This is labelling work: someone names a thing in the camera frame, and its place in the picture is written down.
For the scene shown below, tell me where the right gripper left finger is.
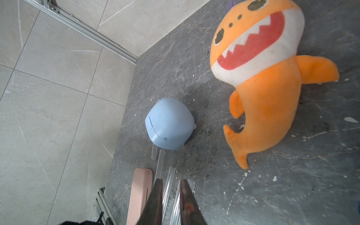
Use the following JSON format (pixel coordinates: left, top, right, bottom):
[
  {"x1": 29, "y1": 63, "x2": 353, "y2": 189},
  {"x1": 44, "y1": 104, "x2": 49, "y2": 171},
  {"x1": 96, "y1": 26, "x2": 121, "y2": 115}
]
[{"x1": 137, "y1": 179, "x2": 163, "y2": 225}]

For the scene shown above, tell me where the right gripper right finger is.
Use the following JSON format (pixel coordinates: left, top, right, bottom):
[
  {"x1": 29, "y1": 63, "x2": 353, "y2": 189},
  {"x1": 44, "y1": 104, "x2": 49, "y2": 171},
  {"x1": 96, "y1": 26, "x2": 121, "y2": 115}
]
[{"x1": 180, "y1": 179, "x2": 207, "y2": 225}]

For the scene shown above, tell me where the pink rectangular case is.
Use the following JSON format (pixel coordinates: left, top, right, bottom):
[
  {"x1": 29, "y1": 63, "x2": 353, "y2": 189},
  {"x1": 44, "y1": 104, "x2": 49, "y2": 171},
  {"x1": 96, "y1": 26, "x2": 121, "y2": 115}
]
[{"x1": 126, "y1": 168, "x2": 153, "y2": 225}]

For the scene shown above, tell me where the light blue plastic cup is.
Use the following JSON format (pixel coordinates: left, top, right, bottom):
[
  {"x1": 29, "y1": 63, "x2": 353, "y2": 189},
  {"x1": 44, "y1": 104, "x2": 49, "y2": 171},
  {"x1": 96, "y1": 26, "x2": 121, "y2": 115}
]
[{"x1": 145, "y1": 97, "x2": 197, "y2": 151}]

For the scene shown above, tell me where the orange shark plush toy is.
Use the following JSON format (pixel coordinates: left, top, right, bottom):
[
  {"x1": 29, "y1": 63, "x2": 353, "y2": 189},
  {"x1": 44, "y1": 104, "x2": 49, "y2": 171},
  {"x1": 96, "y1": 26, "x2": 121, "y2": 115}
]
[{"x1": 210, "y1": 1, "x2": 339, "y2": 169}]

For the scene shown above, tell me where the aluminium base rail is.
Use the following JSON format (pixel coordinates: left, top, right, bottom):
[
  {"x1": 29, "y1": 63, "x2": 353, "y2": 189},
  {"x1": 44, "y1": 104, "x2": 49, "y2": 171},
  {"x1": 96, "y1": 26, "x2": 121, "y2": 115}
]
[{"x1": 91, "y1": 187, "x2": 116, "y2": 225}]

